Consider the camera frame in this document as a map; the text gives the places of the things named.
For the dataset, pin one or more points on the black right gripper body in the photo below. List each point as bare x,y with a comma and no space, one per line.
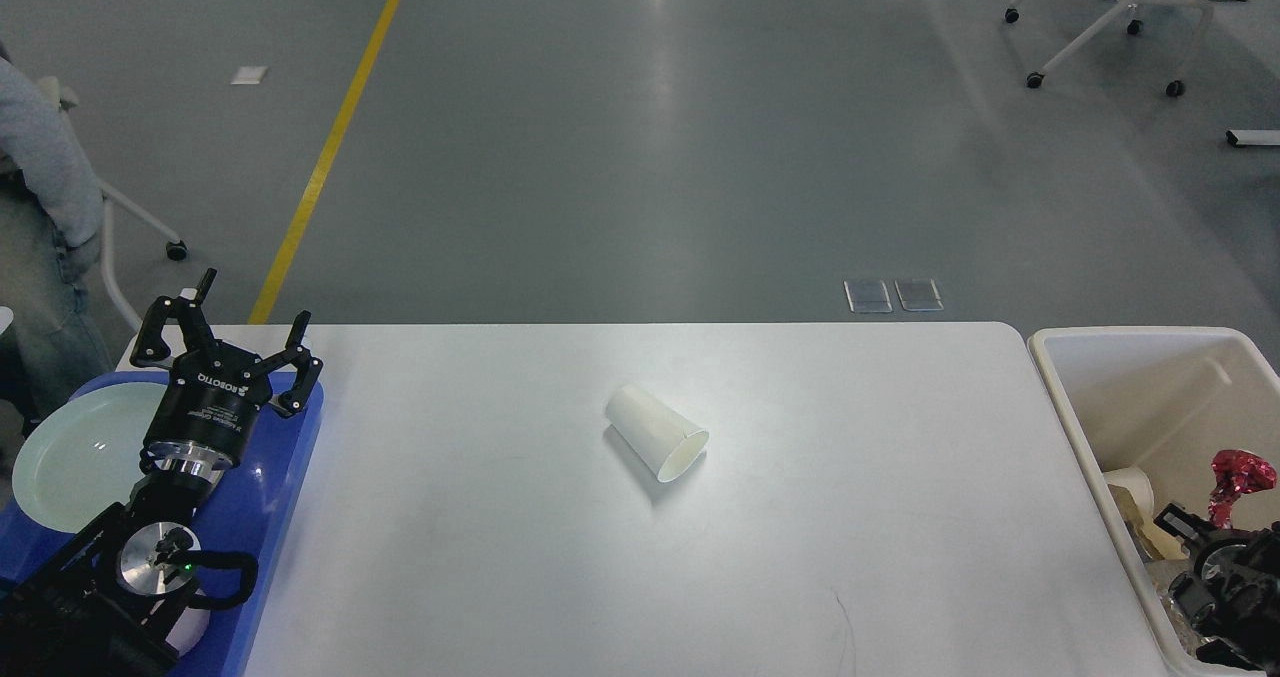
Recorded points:
1212,553

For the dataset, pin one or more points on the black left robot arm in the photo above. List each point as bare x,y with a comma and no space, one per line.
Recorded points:
104,603

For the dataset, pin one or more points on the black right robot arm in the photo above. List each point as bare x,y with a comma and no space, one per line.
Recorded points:
1230,593

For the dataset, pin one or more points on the seated person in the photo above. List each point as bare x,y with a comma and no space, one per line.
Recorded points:
52,212

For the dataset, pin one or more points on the beige plastic bin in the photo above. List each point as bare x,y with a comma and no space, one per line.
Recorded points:
1163,400

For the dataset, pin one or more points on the white paper cup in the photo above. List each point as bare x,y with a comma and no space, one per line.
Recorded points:
665,441

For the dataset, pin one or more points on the crushed red can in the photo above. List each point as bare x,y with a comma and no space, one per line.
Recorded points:
1237,473

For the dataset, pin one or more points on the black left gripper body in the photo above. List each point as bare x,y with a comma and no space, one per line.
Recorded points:
205,416

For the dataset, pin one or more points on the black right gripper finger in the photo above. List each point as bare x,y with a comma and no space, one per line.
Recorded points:
1187,527

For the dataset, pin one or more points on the brown paper bag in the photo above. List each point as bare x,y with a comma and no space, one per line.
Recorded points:
1152,543

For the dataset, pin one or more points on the mint green plate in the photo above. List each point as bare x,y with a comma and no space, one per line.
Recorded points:
85,456

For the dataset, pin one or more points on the white chair left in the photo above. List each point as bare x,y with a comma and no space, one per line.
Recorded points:
175,247

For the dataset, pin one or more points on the pink mug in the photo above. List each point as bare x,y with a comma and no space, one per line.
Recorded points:
188,630

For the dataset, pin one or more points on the paper cup in bin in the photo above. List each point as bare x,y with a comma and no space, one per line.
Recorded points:
1136,483

